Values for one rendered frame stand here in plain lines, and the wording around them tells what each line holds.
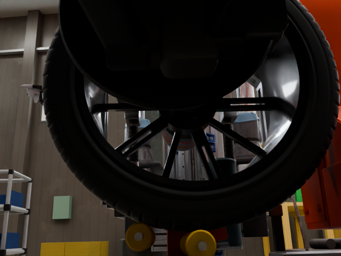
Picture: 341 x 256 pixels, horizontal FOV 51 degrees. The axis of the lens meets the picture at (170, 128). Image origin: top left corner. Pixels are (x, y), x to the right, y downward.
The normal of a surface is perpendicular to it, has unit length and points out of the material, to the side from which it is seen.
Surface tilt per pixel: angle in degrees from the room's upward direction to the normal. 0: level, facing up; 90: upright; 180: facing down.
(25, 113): 90
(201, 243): 90
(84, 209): 90
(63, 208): 90
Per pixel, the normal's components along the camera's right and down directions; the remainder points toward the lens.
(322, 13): 0.02, -0.30
